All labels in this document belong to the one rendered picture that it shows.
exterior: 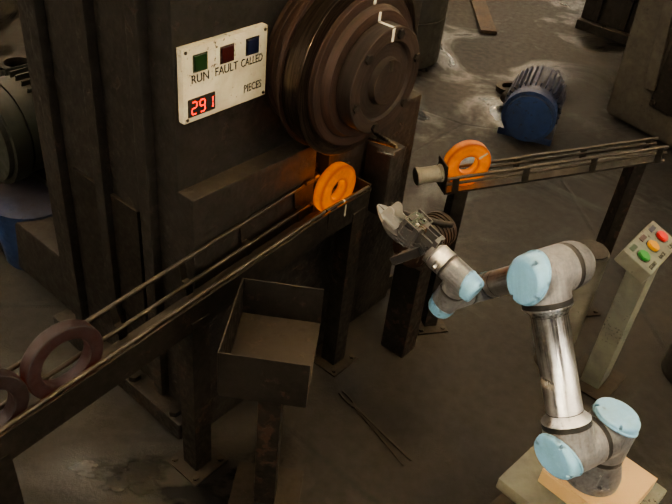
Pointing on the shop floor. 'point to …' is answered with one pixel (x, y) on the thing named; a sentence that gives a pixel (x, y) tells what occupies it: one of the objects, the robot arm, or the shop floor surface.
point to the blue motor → (533, 105)
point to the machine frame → (172, 171)
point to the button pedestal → (621, 315)
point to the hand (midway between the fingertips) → (379, 209)
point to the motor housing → (410, 295)
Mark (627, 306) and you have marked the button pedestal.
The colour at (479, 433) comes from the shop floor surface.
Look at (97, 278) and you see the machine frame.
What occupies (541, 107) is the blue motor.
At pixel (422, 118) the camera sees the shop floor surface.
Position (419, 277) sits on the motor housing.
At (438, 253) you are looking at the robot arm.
